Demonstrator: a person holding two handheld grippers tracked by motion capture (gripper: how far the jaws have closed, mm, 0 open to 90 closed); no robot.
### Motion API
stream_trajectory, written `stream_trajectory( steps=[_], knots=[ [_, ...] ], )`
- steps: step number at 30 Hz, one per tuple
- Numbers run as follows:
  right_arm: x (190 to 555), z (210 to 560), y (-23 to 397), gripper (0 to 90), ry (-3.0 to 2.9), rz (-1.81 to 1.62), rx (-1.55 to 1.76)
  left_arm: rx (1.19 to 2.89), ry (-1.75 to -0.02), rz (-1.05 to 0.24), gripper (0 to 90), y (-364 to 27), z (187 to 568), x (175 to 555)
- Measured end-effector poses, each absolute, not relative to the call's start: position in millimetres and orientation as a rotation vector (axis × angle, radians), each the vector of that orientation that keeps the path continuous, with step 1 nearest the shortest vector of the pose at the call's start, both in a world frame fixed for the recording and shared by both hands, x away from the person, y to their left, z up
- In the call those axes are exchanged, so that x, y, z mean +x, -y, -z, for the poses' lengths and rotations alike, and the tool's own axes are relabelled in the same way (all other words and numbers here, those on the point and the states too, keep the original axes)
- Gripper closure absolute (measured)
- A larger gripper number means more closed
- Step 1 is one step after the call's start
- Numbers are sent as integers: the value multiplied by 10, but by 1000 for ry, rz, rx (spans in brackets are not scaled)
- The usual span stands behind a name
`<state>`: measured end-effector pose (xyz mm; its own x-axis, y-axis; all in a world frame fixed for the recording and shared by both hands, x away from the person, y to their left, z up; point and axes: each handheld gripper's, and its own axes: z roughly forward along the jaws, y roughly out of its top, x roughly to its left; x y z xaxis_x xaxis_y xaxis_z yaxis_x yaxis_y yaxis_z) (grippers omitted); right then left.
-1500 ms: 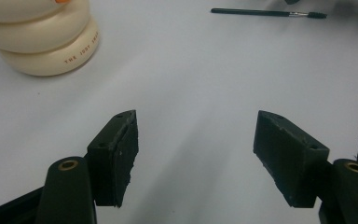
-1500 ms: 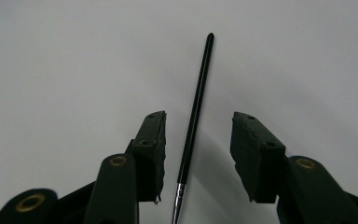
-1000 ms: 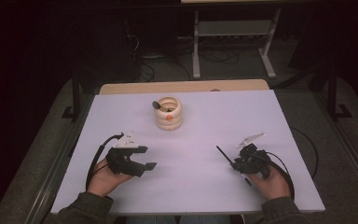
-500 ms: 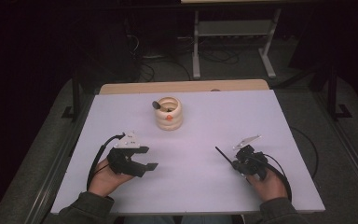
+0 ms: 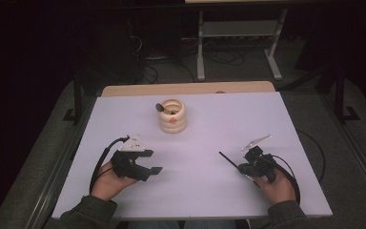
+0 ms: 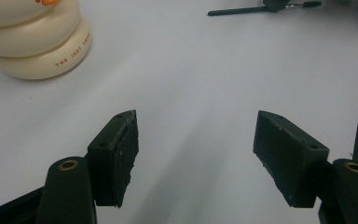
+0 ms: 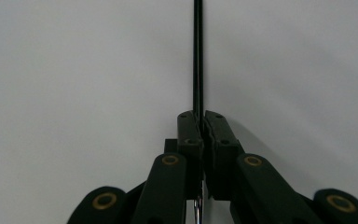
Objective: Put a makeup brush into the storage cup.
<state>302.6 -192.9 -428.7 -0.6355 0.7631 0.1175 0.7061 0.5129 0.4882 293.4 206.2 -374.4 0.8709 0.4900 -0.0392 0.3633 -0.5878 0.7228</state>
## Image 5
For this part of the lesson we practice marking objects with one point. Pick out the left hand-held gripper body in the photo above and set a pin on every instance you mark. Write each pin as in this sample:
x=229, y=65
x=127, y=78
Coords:
x=127, y=160

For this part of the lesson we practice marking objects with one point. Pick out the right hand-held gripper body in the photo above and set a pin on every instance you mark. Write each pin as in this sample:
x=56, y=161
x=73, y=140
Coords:
x=260, y=163

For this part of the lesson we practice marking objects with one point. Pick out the thin black makeup pencil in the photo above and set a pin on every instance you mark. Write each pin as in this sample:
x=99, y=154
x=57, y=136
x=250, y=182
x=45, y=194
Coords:
x=232, y=162

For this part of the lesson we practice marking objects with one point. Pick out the cream ribbed holder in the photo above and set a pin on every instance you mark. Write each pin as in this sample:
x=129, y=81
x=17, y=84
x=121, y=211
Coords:
x=172, y=122

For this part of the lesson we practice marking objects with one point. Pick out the black makeup brush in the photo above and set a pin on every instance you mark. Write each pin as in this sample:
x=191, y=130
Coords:
x=160, y=107

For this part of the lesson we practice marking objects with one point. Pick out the person's left hand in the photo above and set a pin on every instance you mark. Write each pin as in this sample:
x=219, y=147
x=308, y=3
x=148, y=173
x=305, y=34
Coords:
x=109, y=183

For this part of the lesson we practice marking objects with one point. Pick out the person's right hand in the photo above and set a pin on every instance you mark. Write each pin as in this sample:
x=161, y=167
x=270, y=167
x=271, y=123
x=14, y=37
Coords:
x=278, y=187

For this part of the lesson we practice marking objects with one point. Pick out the wooden table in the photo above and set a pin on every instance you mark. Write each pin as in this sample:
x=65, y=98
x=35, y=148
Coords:
x=187, y=88

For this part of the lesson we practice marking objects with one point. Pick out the black metal stand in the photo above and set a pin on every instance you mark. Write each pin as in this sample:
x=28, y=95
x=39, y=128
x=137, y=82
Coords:
x=76, y=101
x=343, y=98

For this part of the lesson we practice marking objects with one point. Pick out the white metal desk frame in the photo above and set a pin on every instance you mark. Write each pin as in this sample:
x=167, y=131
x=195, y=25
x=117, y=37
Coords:
x=238, y=31

